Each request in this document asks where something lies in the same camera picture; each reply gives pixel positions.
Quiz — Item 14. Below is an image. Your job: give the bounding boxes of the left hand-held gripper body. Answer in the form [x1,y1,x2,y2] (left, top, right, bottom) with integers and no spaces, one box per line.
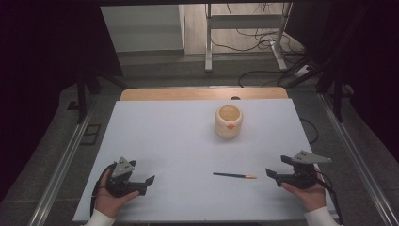
[105,156,149,199]

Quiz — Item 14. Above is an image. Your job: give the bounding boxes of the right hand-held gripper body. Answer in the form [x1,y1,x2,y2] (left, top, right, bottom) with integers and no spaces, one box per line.
[281,150,332,190]

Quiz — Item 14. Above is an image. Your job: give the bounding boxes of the blue pen with tan end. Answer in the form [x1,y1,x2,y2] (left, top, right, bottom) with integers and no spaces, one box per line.
[213,171,258,180]

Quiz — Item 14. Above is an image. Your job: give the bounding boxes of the cream ceramic cup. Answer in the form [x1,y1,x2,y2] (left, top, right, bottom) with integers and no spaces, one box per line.
[214,105,245,140]

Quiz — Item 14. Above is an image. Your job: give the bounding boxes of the person's right hand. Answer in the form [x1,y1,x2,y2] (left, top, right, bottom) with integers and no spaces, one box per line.
[280,170,327,213]

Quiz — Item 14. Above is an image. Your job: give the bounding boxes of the person's left hand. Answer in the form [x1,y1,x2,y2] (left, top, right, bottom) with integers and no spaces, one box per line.
[94,170,141,219]

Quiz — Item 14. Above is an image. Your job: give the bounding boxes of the white table mat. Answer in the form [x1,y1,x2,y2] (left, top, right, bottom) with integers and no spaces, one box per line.
[72,98,340,223]

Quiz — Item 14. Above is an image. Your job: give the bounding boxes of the black metal stand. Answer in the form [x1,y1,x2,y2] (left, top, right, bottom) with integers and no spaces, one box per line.
[66,67,130,125]
[281,46,357,124]

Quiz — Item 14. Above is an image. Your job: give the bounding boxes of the wooden table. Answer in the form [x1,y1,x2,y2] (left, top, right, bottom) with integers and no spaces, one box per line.
[120,87,290,102]

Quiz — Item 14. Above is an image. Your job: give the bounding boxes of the white power strip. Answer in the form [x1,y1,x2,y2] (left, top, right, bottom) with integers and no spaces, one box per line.
[294,64,312,78]

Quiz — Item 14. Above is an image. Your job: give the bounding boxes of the grey white cabinet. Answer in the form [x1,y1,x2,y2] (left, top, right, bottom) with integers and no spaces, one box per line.
[100,4,186,54]

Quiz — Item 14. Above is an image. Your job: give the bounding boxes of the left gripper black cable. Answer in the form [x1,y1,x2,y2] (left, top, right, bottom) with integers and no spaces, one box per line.
[89,164,115,218]

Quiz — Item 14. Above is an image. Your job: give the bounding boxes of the thin black looped cable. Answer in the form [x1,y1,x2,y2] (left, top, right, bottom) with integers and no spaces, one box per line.
[299,117,320,146]

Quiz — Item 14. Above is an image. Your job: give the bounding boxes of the aluminium rail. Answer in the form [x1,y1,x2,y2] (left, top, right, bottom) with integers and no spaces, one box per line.
[317,93,399,226]
[27,102,97,226]

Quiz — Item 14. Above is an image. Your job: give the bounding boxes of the tangled black floor cables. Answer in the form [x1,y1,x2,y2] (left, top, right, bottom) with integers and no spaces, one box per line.
[205,2,307,59]

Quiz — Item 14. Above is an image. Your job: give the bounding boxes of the white metal desk frame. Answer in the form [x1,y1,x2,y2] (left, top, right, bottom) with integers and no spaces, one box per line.
[204,2,294,73]

